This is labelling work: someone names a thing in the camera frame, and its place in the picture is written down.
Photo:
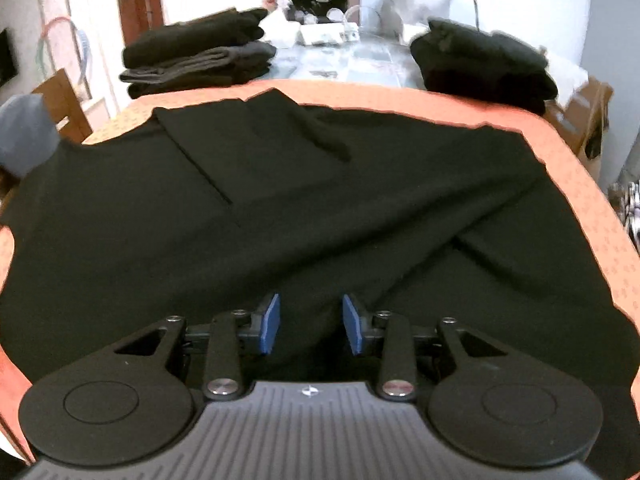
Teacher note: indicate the white power strip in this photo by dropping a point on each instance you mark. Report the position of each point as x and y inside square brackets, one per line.
[327, 34]

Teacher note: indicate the grey cloth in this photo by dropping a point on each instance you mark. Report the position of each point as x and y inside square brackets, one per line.
[27, 135]

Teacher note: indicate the orange flower-print mat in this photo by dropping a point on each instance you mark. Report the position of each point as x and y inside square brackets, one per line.
[590, 200]

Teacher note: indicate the left stack folded dark clothes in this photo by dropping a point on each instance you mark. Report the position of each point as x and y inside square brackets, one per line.
[200, 35]

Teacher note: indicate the wall television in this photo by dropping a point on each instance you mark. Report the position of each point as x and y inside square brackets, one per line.
[7, 57]

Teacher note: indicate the black and white striped cloth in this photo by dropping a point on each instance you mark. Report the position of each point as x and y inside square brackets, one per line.
[627, 215]

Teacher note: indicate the white paper bag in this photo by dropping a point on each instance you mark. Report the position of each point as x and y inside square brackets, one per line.
[567, 72]

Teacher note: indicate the white tissue pack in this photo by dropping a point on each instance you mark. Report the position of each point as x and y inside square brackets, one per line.
[280, 30]

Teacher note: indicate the pastel hula hoop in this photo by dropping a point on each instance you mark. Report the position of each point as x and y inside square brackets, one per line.
[50, 35]

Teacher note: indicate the grey garment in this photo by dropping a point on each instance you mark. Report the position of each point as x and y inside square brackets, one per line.
[215, 62]

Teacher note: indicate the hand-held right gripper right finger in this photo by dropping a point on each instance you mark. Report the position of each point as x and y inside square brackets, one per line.
[352, 325]

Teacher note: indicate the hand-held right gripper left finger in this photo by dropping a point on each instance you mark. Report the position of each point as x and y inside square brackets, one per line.
[270, 325]

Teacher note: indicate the wooden chair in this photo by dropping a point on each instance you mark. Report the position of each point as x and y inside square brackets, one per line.
[65, 105]

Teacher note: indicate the right stack folded black clothes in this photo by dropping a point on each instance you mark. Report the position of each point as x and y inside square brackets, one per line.
[490, 87]

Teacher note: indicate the brown cardboard box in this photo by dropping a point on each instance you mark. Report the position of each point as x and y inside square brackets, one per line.
[580, 125]

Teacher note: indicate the white box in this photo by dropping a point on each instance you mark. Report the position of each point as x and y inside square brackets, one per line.
[414, 32]

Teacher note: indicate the checkered floral tablecloth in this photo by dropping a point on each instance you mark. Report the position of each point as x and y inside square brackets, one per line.
[340, 62]

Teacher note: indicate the brown wooden door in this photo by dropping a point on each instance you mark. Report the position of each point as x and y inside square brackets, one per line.
[140, 0]

